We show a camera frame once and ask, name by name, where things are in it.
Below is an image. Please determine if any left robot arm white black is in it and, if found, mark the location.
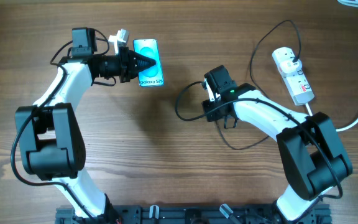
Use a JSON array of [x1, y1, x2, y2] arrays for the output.
[[11, 27, 160, 223]]

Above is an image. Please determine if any white charger plug adapter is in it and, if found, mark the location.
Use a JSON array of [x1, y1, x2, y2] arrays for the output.
[[278, 59, 302, 77]]

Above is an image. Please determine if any black charger cable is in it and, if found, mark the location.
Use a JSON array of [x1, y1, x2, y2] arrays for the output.
[[214, 19, 302, 151]]

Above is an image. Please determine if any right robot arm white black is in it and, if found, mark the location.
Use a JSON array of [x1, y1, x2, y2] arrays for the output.
[[202, 65, 353, 223]]

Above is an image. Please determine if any blue Galaxy smartphone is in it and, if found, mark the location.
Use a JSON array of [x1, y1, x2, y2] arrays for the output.
[[133, 39, 164, 87]]

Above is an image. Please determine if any white power strip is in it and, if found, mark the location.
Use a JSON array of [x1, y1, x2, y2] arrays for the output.
[[272, 47, 314, 106]]

